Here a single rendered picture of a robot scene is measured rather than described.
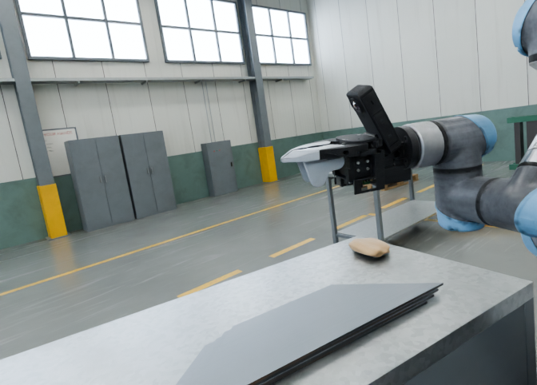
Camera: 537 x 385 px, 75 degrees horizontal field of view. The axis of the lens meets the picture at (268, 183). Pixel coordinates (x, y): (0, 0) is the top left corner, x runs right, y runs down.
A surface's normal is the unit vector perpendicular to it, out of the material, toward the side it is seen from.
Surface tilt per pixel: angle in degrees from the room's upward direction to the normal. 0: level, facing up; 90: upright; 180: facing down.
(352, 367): 0
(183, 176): 90
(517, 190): 47
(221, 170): 90
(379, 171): 98
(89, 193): 90
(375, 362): 0
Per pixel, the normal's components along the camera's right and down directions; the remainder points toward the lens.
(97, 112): 0.64, 0.01
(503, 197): -0.91, -0.31
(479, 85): -0.76, 0.20
